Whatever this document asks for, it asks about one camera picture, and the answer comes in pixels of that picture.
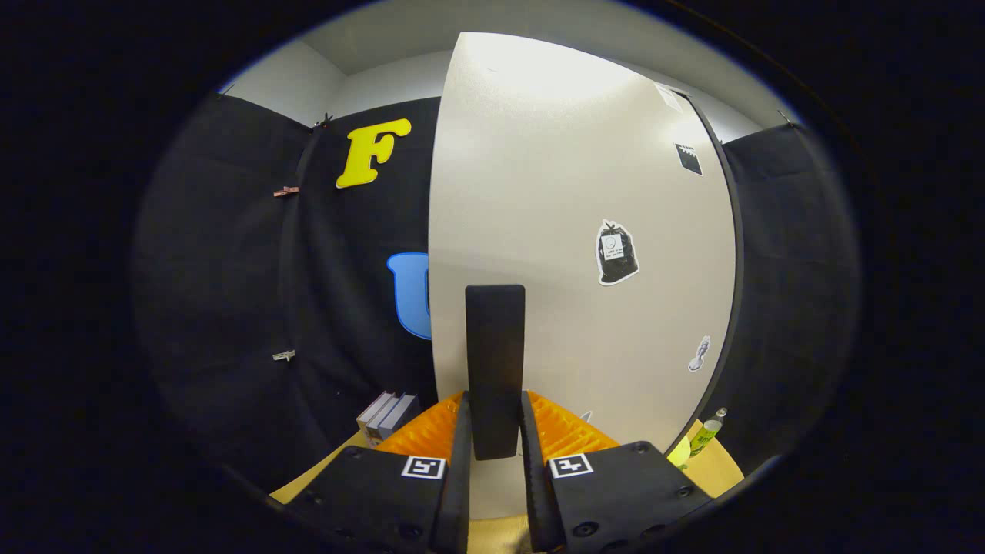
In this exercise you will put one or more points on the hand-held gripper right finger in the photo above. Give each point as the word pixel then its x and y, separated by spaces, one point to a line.
pixel 536 492

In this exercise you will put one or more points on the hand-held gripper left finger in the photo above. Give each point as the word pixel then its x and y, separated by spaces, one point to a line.
pixel 458 492

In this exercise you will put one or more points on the lavender paperback book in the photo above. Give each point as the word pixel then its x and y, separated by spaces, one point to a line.
pixel 402 414

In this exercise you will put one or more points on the pale paperback book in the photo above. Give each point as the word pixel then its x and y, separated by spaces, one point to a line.
pixel 385 415
pixel 372 412

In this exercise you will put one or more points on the green label bottle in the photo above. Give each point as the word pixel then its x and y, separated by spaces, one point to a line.
pixel 704 437

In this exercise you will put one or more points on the silver clip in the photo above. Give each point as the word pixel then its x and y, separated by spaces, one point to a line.
pixel 284 355

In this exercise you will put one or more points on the black backdrop cloth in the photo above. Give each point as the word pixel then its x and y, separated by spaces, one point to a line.
pixel 215 269

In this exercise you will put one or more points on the red clip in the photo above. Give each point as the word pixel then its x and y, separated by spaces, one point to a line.
pixel 285 191

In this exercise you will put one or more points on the black clip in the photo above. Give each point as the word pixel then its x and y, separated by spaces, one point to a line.
pixel 324 121

